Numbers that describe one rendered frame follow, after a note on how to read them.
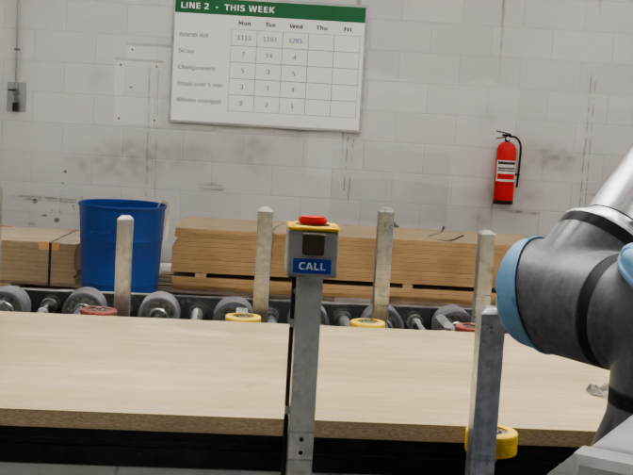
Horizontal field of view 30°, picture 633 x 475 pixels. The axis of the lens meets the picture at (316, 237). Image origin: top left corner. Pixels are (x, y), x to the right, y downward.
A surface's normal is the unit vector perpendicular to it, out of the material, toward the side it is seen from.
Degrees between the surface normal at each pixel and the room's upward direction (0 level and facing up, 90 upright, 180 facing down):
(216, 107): 90
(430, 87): 90
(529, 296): 82
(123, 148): 90
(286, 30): 90
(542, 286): 71
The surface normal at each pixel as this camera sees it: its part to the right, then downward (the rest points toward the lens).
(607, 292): -0.70, -0.46
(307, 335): 0.06, 0.11
